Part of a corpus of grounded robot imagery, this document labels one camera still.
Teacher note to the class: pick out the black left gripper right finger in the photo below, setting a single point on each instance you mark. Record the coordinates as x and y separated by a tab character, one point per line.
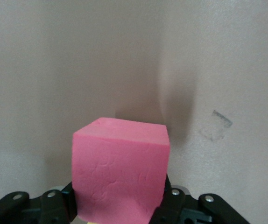
194	210

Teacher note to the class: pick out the brown table cover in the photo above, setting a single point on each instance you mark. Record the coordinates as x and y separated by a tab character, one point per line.
54	70

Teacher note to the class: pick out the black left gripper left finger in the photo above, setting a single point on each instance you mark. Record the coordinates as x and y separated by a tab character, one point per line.
31	210

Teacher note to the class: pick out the red foam cube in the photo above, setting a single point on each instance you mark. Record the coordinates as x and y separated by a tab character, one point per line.
120	168

